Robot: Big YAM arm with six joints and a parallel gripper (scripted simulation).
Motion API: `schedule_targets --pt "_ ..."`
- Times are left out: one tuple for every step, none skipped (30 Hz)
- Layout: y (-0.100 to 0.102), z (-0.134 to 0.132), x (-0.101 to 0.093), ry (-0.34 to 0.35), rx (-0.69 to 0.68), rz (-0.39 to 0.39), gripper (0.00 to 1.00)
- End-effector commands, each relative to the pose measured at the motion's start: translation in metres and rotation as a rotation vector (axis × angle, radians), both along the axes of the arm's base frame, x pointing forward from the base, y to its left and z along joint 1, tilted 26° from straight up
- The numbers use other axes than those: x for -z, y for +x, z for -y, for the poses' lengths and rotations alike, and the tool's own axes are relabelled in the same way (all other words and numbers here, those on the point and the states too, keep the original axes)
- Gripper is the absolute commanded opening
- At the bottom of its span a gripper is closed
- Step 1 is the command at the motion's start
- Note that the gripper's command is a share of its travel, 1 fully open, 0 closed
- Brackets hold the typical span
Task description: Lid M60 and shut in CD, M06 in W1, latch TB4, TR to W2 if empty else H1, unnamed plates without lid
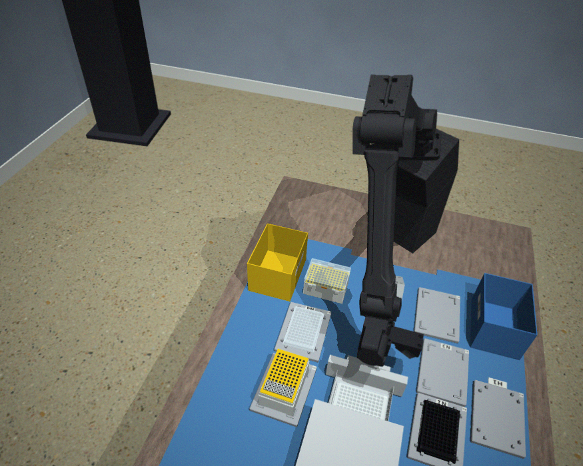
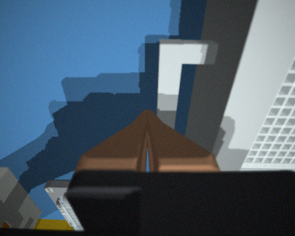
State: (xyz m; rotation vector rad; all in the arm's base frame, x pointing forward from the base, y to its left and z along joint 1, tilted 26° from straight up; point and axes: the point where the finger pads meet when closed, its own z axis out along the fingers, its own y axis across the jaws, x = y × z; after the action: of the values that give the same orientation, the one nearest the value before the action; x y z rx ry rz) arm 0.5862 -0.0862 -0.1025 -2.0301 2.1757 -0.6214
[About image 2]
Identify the yellow open-top bin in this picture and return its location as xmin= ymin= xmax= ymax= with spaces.
xmin=34 ymin=218 xmax=75 ymax=230

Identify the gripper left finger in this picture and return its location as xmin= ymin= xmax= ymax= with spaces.
xmin=73 ymin=110 xmax=148 ymax=174

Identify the blue bench mat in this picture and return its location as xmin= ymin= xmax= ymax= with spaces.
xmin=0 ymin=0 xmax=207 ymax=220

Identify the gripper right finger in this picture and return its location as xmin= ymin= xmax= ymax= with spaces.
xmin=147 ymin=110 xmax=220 ymax=172

